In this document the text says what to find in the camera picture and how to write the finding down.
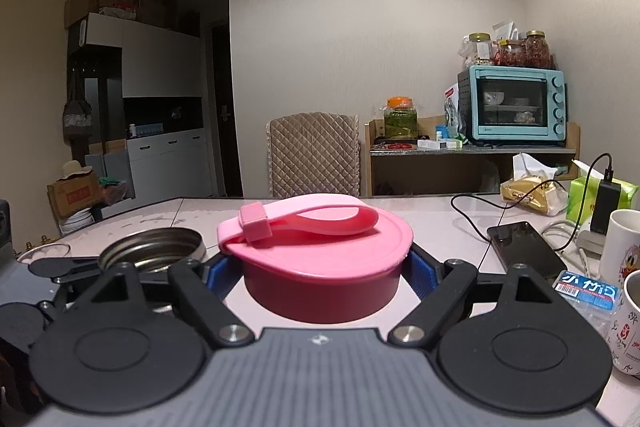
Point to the stack of white plates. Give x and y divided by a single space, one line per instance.
77 222

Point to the tall jar with red contents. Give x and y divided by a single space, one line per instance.
537 49

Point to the blue tissue packet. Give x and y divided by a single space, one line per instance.
587 292

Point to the green cloth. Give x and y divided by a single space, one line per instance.
114 189

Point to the cardboard box with red print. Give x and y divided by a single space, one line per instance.
75 197

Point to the white printed cup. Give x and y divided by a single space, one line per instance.
627 337

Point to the white and green snack bag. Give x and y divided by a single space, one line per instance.
454 117

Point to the clear plastic bag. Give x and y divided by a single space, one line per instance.
464 54

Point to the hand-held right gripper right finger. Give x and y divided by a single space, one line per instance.
425 274

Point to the cardboard boxes on cabinet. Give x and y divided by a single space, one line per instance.
90 4

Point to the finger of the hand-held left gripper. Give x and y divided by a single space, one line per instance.
65 268

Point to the black smartphone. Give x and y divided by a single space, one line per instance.
525 249

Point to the white cartoon mug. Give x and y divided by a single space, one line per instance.
617 252

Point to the white and black cabinet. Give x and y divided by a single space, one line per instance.
160 67

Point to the glass jar with pale contents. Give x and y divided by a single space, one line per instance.
481 52

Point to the orange-lidded green pickle jar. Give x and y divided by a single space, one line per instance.
401 122

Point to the hanging grey bag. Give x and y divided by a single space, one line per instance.
76 117

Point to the black power adapter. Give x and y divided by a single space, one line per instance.
606 207

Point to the small jar with red contents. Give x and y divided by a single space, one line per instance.
511 54

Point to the straw hat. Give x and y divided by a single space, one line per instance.
74 171

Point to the flat white box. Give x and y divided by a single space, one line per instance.
440 145

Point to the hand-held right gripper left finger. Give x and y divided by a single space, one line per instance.
217 277

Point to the wooden shelf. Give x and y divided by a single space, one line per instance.
380 177

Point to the white paper bag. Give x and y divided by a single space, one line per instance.
507 31

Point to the chair with quilted cover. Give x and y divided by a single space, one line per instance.
315 157

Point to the green tissue pack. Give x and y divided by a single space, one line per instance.
580 202

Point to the dark door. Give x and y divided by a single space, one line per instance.
222 107

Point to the golden tissue pack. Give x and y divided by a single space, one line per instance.
530 192

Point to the teal toaster oven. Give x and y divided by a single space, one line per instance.
555 107

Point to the red plastic item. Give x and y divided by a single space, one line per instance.
395 146

